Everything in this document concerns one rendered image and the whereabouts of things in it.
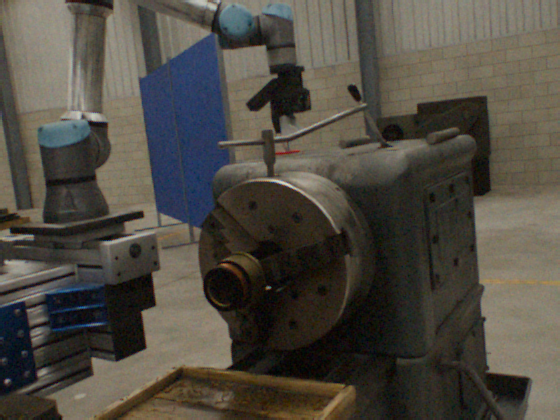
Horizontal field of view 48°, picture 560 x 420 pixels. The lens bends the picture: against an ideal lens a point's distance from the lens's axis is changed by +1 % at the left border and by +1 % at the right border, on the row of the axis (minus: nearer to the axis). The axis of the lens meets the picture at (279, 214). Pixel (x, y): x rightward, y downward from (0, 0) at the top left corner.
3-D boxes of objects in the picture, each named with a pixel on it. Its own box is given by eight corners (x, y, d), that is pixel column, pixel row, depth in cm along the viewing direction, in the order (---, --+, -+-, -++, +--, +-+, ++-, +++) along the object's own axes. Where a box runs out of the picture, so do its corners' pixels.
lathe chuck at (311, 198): (233, 328, 129) (215, 177, 124) (376, 341, 113) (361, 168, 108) (207, 343, 121) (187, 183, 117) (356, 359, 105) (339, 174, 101)
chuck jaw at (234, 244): (257, 259, 115) (216, 216, 119) (271, 241, 113) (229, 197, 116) (223, 274, 106) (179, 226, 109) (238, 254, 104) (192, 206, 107)
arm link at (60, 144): (36, 181, 142) (26, 122, 140) (55, 177, 155) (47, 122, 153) (89, 176, 142) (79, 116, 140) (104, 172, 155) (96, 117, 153)
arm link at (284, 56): (261, 51, 157) (277, 53, 164) (263, 70, 157) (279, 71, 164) (286, 47, 153) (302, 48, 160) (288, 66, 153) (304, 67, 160)
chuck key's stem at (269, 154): (270, 193, 111) (264, 129, 110) (264, 193, 113) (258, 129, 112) (281, 191, 113) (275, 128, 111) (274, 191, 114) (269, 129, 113)
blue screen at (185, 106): (134, 231, 970) (112, 78, 939) (184, 223, 1000) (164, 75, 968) (207, 278, 592) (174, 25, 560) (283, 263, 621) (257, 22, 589)
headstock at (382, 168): (329, 274, 191) (316, 147, 185) (490, 278, 166) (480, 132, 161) (216, 340, 140) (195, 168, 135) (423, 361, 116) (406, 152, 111)
